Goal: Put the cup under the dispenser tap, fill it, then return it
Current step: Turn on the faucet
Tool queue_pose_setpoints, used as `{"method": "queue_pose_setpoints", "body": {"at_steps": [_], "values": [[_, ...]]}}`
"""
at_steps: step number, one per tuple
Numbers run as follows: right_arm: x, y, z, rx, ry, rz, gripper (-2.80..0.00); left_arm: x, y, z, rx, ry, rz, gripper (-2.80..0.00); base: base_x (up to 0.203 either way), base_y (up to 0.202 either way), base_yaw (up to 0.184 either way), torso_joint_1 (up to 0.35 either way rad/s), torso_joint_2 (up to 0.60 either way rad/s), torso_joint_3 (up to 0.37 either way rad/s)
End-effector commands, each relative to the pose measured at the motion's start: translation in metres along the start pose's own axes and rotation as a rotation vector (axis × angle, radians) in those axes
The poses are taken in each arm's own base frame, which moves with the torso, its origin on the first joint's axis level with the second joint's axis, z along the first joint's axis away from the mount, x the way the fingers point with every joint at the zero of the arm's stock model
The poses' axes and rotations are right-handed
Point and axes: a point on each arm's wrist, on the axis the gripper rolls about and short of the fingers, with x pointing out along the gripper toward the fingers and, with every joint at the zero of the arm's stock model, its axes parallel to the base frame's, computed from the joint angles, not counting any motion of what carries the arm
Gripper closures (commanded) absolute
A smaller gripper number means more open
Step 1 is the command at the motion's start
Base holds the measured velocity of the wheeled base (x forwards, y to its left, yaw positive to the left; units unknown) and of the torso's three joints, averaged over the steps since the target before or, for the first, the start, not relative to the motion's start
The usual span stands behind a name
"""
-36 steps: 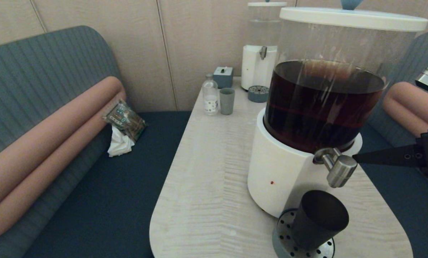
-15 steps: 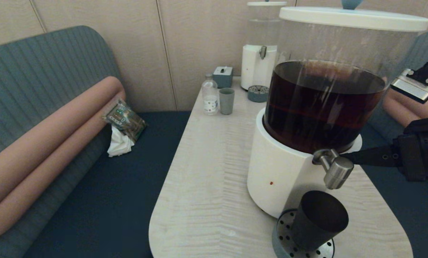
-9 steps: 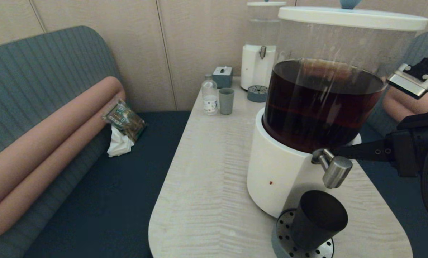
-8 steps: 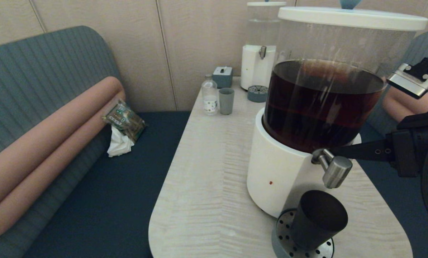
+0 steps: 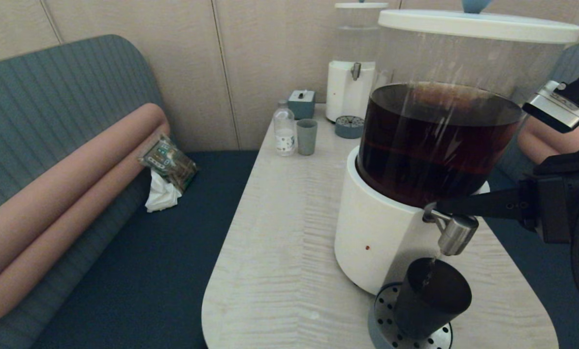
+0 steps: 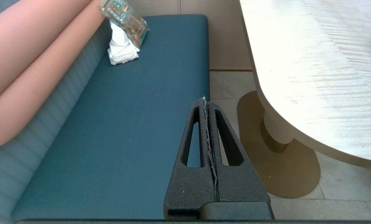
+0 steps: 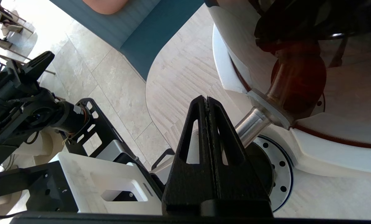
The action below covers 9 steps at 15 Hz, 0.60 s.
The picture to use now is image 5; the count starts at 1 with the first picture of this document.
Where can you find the pink cylindrical bolster cushion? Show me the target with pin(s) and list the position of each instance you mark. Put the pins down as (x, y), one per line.
(52, 242)
(573, 139)
(66, 179)
(537, 148)

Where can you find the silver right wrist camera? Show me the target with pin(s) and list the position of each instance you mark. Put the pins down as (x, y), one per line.
(558, 109)

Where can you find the blue-grey square box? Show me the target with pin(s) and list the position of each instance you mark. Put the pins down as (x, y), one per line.
(301, 106)

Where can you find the large white dispenser lid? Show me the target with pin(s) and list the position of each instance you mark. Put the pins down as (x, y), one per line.
(478, 24)

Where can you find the crumpled white tissue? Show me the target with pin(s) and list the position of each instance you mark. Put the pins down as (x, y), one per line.
(162, 196)

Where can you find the grey-green plastic cup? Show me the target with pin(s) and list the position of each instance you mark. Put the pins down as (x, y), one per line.
(307, 138)

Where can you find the large tea drink dispenser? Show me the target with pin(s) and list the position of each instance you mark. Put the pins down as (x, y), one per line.
(391, 228)

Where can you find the small metal dispenser tap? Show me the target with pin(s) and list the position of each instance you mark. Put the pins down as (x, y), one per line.
(355, 70)

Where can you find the small blue-grey drip tray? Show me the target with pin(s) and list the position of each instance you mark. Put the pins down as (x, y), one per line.
(349, 127)

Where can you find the clear plastic bottle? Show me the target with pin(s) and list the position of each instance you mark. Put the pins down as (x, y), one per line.
(284, 131)

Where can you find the large blue-grey drip tray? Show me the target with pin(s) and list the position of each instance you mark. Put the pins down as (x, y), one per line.
(384, 320)

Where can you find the small white water dispenser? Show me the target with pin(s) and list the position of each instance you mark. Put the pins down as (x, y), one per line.
(345, 92)

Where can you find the teal upholstered bench sofa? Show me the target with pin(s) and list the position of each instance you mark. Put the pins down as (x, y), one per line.
(537, 291)
(76, 87)

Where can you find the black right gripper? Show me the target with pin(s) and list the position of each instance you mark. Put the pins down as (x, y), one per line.
(561, 203)

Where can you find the large metal dispenser tap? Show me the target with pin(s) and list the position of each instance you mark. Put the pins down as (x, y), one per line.
(457, 235)

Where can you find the dark grey tapered cup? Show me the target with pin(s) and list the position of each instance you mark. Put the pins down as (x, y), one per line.
(430, 300)

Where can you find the small white dispenser lid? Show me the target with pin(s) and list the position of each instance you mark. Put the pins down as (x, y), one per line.
(361, 5)

